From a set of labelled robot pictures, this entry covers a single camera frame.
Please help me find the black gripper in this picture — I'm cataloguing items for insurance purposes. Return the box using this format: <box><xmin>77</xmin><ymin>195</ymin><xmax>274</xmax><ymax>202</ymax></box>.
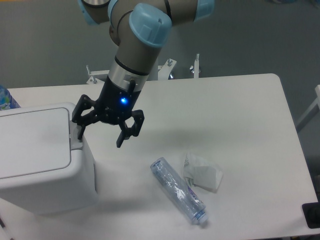
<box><xmin>71</xmin><ymin>74</ymin><xmax>145</xmax><ymax>148</ymax></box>

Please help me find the white push-lid trash can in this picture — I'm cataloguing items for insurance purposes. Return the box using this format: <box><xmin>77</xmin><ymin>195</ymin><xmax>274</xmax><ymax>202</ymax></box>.
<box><xmin>0</xmin><ymin>102</ymin><xmax>98</xmax><ymax>215</ymax></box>

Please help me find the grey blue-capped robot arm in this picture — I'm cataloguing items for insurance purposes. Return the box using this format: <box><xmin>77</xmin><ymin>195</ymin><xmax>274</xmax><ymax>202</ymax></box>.
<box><xmin>72</xmin><ymin>0</ymin><xmax>215</xmax><ymax>147</ymax></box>

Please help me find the blue labelled bottle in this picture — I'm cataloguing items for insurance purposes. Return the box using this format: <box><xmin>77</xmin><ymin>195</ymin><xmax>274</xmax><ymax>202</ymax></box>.
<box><xmin>0</xmin><ymin>85</ymin><xmax>21</xmax><ymax>111</ymax></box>

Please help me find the crumpled white paper wrapper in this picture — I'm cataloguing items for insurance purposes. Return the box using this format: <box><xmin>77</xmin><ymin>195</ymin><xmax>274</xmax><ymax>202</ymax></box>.
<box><xmin>183</xmin><ymin>151</ymin><xmax>223</xmax><ymax>193</ymax></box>

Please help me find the clear empty plastic bottle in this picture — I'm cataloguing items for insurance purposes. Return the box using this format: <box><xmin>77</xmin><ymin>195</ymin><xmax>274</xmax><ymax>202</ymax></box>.
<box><xmin>150</xmin><ymin>157</ymin><xmax>208</xmax><ymax>225</ymax></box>

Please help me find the white furniture leg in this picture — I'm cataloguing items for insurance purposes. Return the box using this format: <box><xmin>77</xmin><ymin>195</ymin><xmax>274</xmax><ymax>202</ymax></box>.
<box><xmin>295</xmin><ymin>84</ymin><xmax>320</xmax><ymax>133</ymax></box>

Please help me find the black device at table edge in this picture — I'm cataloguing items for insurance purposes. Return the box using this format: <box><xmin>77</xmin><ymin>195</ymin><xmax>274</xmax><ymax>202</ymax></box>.
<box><xmin>302</xmin><ymin>202</ymin><xmax>320</xmax><ymax>229</ymax></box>

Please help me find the white pedestal base frame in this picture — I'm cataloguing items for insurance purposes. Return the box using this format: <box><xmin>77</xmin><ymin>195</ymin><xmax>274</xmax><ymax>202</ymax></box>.
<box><xmin>86</xmin><ymin>53</ymin><xmax>201</xmax><ymax>85</ymax></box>

